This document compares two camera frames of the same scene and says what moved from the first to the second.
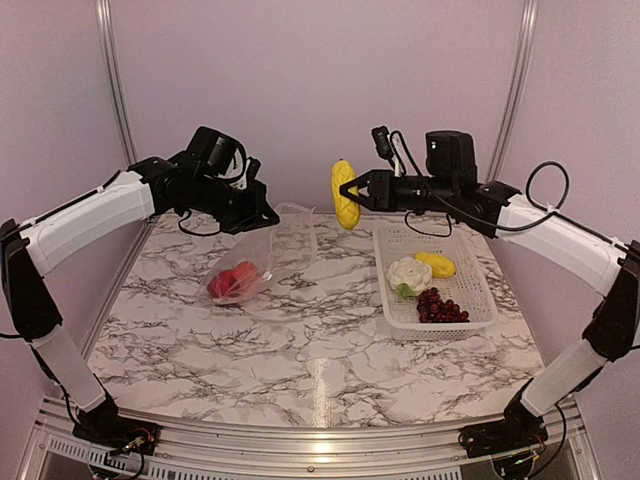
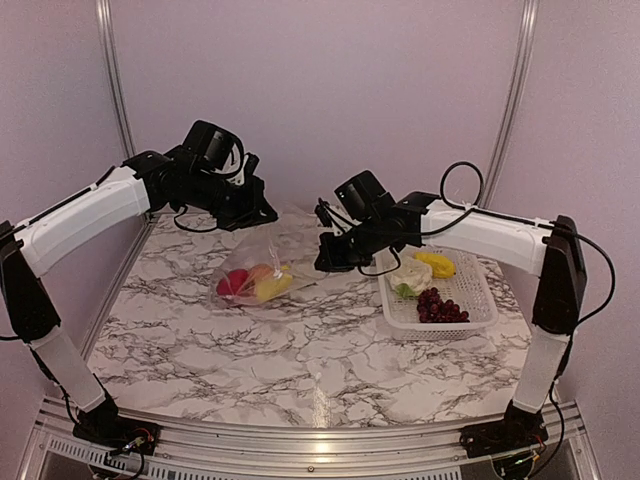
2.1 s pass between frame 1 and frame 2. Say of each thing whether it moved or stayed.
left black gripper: stayed
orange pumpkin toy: moved
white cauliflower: stayed
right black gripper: moved
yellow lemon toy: stayed
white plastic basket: stayed
